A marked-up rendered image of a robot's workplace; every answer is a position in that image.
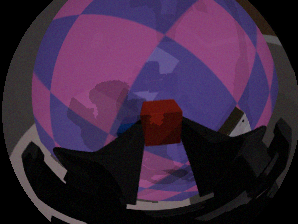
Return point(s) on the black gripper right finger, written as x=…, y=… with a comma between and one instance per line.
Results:
x=211, y=154

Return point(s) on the blue cube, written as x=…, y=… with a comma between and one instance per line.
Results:
x=123, y=128

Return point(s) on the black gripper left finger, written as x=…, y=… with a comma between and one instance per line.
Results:
x=117, y=165

